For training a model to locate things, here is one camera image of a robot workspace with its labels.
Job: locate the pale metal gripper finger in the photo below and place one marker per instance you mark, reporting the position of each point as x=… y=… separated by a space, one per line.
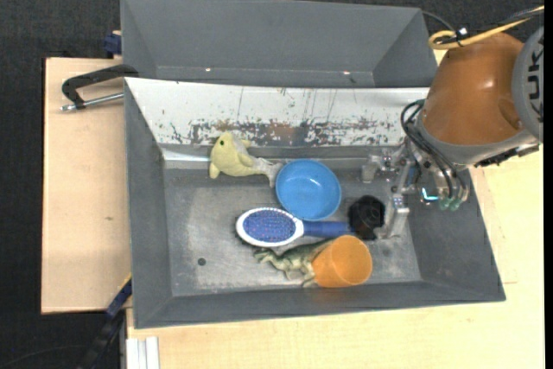
x=396 y=217
x=372 y=170

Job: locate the black round ribbed cap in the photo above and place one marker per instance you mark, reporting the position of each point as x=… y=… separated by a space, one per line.
x=366 y=215

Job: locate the blue plastic bowl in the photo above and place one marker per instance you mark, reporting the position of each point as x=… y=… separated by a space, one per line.
x=307 y=189

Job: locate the orange plastic cup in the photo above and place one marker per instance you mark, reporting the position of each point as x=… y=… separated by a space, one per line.
x=343 y=261

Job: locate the green toy dinosaur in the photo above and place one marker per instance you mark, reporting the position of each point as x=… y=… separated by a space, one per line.
x=291 y=260

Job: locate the blue and white hairbrush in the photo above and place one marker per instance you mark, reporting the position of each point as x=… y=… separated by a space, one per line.
x=268 y=227

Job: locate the yellow plush dolphin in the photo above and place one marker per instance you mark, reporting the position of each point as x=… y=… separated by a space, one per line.
x=233 y=162

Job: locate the grey metal bin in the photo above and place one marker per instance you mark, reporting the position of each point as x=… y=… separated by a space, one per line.
x=207 y=229

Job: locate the pale brown flat board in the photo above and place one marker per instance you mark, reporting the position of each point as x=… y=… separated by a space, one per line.
x=82 y=194

